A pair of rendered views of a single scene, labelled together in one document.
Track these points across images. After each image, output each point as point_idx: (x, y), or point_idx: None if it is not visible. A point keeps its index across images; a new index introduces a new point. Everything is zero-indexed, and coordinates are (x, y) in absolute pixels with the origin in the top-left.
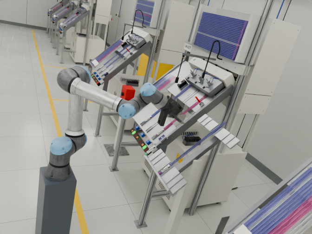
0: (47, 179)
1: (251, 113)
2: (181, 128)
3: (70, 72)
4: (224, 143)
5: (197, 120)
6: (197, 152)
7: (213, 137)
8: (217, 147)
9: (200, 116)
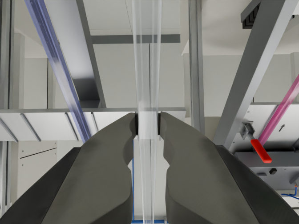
0: None
1: (187, 118)
2: (264, 27)
3: None
4: (2, 114)
5: (185, 112)
6: (65, 4)
7: (95, 90)
8: (189, 41)
9: (230, 98)
